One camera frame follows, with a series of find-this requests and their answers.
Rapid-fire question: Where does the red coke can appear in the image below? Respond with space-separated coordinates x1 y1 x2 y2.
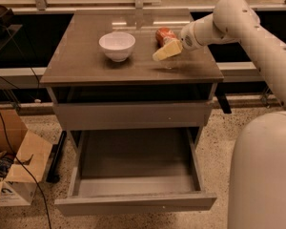
155 27 177 47

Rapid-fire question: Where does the open cardboard box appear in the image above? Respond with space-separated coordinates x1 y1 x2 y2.
0 110 52 207

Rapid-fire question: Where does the dark chair at left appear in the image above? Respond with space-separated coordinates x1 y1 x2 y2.
0 5 22 52

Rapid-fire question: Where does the grey drawer cabinet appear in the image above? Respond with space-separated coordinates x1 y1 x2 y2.
41 10 223 145

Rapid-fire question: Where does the black cable on floor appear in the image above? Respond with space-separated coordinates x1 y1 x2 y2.
0 70 53 229

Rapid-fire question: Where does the open grey middle drawer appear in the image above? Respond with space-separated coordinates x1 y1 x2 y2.
54 127 218 217

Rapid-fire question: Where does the white ceramic bowl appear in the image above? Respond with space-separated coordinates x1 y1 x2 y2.
98 32 135 62

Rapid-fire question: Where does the closed grey top drawer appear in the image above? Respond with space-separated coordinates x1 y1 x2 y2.
53 101 213 131

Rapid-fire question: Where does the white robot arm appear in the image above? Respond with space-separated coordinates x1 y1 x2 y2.
153 0 286 229

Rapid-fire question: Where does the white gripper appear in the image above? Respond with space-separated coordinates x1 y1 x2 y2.
153 22 202 61

